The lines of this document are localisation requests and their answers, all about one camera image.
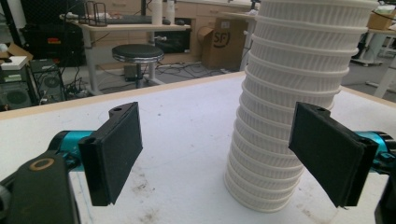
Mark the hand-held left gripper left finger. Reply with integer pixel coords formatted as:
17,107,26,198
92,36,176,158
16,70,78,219
49,101,144,207

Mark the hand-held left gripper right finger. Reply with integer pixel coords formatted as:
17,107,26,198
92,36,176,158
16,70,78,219
288,101,396,209

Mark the stack of white ribbed bowls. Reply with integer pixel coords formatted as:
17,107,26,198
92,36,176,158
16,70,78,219
223,0,380,214

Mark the black round stool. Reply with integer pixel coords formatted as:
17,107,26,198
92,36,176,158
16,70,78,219
111,43,165,90

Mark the black computer tower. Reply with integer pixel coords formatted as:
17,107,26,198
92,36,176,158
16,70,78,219
0,66,34,112
28,59,67,105

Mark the light wooden desk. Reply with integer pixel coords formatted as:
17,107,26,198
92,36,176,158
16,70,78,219
59,12,191,96

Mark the black equipment case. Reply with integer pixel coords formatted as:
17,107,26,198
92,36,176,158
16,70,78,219
19,21,87,67

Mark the small white box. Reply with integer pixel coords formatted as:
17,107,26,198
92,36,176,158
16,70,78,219
0,55,29,71

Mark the open cardboard box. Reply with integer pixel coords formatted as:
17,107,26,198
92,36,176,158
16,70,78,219
0,42,35,62

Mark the small cardboard box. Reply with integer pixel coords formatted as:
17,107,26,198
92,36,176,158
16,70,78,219
366,9,396,32

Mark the white bottle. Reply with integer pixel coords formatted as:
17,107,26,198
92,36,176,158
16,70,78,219
150,0,163,26

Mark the brown cardboard box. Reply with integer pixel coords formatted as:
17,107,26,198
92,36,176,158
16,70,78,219
197,18,250,71

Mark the white table frame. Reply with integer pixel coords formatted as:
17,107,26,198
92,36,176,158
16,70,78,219
350,29,396,99

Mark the black wire rack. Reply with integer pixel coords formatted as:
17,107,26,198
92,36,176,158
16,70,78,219
78,0,108,27

